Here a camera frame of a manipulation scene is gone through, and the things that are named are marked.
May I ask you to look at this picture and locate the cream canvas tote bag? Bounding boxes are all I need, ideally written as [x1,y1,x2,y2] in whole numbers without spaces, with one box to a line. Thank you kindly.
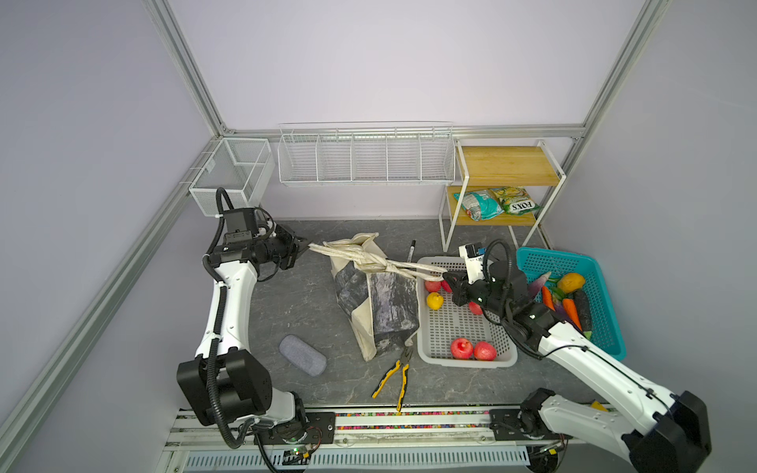
[309,233,446,362]

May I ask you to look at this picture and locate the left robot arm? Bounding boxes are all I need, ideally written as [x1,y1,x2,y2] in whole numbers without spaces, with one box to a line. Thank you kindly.
[177,187,309,449]

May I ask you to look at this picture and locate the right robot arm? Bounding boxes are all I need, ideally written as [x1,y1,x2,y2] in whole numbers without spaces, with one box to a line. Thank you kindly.
[443,240,713,472]

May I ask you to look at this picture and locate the teal snack bag lower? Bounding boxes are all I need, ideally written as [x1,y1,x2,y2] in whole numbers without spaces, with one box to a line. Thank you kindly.
[453,189,504,222]

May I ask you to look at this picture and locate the green snack bag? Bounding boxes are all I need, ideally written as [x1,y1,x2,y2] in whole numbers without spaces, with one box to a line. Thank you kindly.
[491,186,540,216]

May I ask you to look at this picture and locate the red apple centre right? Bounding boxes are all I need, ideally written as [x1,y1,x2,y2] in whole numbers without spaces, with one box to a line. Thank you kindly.
[468,303,483,315]

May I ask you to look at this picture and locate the red apple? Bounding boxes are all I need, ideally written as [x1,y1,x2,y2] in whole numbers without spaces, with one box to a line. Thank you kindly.
[468,303,483,315]
[451,338,474,360]
[473,341,498,362]
[424,281,442,293]

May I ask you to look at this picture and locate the red apple front right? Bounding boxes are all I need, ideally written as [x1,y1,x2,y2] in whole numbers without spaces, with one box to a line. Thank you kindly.
[473,341,498,362]

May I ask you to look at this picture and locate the yellow bell pepper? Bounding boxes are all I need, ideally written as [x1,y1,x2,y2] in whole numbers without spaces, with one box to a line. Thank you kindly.
[557,273,585,295]

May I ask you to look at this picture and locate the orange carrot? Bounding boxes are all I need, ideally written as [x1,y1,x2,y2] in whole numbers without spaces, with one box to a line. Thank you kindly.
[562,298,583,332]

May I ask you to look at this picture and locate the red apple front left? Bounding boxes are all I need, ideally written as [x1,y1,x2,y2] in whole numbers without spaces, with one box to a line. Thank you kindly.
[451,338,474,360]

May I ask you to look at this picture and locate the white plastic fruit basket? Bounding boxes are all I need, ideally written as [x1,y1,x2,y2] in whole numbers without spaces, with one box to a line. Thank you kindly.
[417,278,518,369]

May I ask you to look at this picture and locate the yellow lemon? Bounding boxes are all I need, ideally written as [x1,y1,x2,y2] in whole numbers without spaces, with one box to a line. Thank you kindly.
[426,292,445,311]

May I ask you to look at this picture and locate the red apple back left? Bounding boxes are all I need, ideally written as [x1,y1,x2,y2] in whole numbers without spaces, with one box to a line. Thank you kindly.
[424,281,442,293]

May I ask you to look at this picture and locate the dark green cucumber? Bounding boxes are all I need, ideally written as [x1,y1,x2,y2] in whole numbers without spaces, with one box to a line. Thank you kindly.
[573,290,593,338]

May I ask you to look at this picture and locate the black marker pen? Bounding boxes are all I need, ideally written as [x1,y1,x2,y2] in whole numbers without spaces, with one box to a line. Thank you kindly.
[406,240,417,262]

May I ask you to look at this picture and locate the white wooden two-tier shelf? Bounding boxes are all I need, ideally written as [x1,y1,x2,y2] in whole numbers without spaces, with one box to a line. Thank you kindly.
[438,139,567,252]

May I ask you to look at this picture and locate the teal plastic vegetable basket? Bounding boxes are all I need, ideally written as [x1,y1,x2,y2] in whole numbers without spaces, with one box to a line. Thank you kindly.
[516,248,627,361]

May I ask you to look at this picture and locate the grey fabric glasses case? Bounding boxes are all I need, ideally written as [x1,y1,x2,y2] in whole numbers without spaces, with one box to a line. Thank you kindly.
[279,334,327,378]

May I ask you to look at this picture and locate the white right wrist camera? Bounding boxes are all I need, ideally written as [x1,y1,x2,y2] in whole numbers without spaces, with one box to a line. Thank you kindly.
[459,242,485,284]

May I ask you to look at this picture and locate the white mesh wall box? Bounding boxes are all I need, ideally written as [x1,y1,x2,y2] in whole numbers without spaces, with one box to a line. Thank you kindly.
[189,138,275,218]

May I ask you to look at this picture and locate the yellow handled pliers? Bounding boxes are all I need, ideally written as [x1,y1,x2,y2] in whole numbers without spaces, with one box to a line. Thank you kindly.
[372,347,413,413]

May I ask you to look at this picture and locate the white wire wall basket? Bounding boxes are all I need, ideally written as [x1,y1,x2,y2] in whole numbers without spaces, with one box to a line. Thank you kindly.
[278,122,457,186]

